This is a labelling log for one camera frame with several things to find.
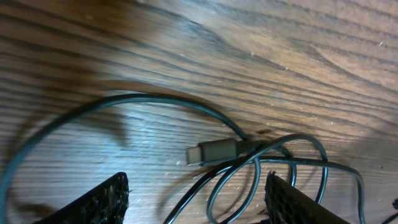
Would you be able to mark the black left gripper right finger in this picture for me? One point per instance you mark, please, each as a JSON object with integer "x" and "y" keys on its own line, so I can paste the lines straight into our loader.
{"x": 287, "y": 205}

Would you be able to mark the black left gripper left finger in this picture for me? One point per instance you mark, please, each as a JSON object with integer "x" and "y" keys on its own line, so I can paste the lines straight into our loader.
{"x": 105, "y": 204}

